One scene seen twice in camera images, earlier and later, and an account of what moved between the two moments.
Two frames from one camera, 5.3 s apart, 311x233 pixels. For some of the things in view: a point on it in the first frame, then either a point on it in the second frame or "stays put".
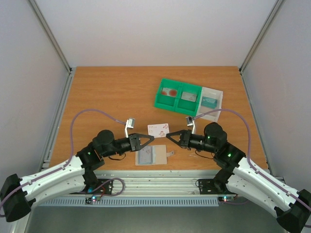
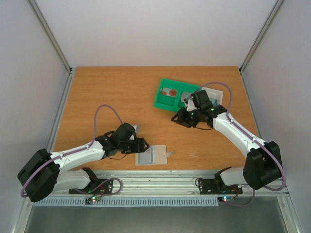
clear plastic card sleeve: x=153 y=154 stays put
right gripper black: x=184 y=139 -> x=185 y=117
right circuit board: x=226 y=198 stays put
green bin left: x=167 y=94 stays put
